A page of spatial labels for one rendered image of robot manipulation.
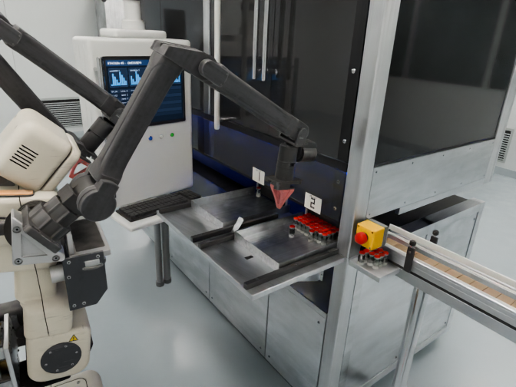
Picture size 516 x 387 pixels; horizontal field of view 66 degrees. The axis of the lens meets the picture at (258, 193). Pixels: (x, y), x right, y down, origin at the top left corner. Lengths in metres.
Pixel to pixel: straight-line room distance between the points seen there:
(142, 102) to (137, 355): 1.66
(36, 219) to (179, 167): 1.23
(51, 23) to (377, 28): 5.55
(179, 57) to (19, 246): 0.52
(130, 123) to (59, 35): 5.57
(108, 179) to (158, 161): 1.10
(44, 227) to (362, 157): 0.90
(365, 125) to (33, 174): 0.91
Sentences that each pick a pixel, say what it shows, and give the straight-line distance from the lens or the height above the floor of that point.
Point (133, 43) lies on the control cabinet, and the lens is 1.87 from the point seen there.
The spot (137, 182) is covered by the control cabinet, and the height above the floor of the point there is 0.91.
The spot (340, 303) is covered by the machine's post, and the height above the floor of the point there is 0.69.
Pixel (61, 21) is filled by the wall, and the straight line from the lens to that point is 6.45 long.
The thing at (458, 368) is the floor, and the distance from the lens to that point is 2.52.
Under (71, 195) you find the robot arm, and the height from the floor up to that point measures 1.26.
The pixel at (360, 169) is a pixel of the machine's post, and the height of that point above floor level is 1.21.
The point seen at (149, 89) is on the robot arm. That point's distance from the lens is 0.89.
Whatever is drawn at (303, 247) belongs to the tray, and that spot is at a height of 0.88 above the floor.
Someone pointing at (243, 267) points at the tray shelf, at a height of 0.88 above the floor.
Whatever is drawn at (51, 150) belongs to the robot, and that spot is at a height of 1.32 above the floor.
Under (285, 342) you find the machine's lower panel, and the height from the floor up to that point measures 0.30.
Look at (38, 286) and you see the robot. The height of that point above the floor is 0.94.
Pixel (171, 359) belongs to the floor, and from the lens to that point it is 2.28.
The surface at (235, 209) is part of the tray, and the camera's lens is 1.72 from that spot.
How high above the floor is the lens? 1.60
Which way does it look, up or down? 22 degrees down
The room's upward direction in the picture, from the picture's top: 3 degrees clockwise
